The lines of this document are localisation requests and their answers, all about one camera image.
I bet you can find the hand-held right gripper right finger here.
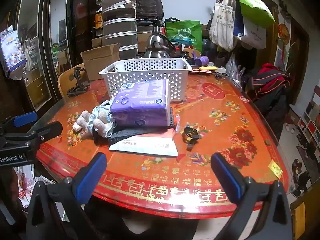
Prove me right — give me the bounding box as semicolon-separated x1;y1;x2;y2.
211;152;293;240

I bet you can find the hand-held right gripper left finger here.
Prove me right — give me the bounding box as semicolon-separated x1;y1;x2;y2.
26;152;107;240

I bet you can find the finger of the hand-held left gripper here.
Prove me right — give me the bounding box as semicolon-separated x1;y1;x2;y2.
0;112;38;130
5;121;63;143

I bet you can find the light blue cloth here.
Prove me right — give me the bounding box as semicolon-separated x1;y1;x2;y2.
92;100;118;138

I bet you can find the dark grey knit cloth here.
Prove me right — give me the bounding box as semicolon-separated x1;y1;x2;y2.
92;107;175;146

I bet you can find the purple tissue pack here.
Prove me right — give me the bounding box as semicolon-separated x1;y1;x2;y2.
110;79;172;127

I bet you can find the white perforated plastic basket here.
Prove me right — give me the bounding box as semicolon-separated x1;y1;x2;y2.
98;57;192;103

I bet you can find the beige plush toy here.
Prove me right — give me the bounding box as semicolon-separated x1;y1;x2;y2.
72;110;110;137

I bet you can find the yellow sticker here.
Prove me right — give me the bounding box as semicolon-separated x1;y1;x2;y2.
268;160;283;178

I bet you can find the wooden chair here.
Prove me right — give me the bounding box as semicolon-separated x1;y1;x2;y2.
57;64;87;99

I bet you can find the black phone holder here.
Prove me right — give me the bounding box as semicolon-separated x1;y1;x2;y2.
67;67;90;97

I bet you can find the white flat packet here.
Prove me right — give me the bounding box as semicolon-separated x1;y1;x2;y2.
108;137;178;157

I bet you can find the dark wooden cabinet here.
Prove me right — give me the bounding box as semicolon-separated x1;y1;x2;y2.
15;0;100;110

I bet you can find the red printed tablecloth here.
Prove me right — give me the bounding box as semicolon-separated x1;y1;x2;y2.
36;74;290;219

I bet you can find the pink plastic packet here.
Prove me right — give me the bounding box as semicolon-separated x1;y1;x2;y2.
162;114;181;140

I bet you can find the open cardboard box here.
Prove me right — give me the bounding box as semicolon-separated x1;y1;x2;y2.
80;43;121;81

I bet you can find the shelf of boxes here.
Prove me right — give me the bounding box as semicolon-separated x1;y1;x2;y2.
296;85;320;155

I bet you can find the red black backpack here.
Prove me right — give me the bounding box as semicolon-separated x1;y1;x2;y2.
250;63;293;120

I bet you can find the purple plastic cup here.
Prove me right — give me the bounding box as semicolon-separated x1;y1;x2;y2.
194;55;209;67

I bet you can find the grey mesh storage tower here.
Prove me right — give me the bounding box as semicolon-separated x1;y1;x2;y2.
101;0;138;60

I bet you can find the large steel kettle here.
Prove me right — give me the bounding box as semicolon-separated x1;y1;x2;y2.
144;47;173;59

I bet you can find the small steel kettle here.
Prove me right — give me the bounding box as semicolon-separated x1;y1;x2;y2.
147;26;177;53

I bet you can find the white and blue bag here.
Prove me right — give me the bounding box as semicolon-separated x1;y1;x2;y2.
234;12;267;49

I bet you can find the green shopping bag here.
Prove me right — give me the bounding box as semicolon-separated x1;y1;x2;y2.
165;17;202;53

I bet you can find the white canvas tote bag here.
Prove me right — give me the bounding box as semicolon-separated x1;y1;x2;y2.
209;0;237;52

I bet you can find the black plastic bag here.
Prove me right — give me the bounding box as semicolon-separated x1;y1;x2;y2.
135;0;164;20

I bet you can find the lime green hanging bag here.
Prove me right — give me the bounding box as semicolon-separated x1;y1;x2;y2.
231;0;275;29

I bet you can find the black coiled cable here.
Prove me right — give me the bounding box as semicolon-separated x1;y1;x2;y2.
181;126;200;152

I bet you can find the red wall decoration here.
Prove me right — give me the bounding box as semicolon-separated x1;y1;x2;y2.
274;0;292;68

